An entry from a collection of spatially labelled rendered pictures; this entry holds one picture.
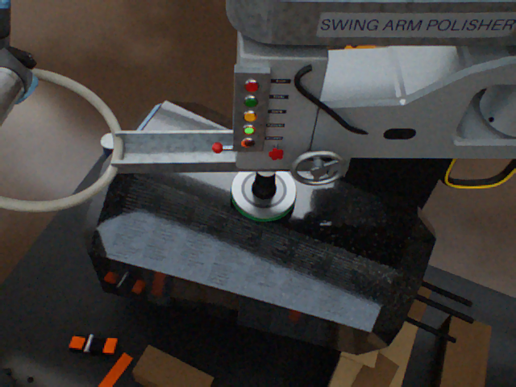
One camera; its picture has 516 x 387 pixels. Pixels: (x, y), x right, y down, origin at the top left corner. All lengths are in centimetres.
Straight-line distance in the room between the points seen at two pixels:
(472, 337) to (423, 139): 124
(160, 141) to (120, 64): 181
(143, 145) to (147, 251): 42
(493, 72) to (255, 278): 96
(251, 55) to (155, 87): 212
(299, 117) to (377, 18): 32
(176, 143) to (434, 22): 84
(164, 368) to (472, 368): 123
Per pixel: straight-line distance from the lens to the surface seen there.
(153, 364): 240
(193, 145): 175
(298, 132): 148
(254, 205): 183
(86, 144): 317
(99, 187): 166
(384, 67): 153
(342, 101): 144
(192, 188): 193
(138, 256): 204
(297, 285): 190
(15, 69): 158
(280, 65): 131
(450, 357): 258
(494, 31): 135
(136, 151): 176
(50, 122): 330
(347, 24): 125
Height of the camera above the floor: 241
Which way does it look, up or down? 56 degrees down
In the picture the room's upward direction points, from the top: 5 degrees clockwise
